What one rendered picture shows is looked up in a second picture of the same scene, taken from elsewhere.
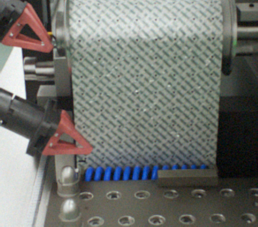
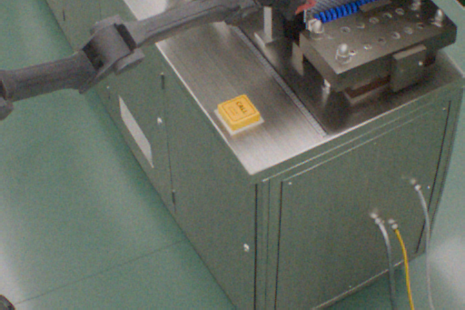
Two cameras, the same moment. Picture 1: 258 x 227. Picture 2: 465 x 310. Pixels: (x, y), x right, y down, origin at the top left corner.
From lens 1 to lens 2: 1.61 m
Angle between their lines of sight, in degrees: 32
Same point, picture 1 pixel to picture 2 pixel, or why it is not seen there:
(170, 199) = (376, 24)
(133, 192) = (353, 25)
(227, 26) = not seen: outside the picture
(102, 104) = not seen: outside the picture
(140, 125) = not seen: outside the picture
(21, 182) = (222, 30)
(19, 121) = (280, 1)
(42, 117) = not seen: outside the picture
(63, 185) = (318, 33)
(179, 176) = (373, 7)
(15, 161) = not seen: hidden behind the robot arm
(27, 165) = not seen: hidden behind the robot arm
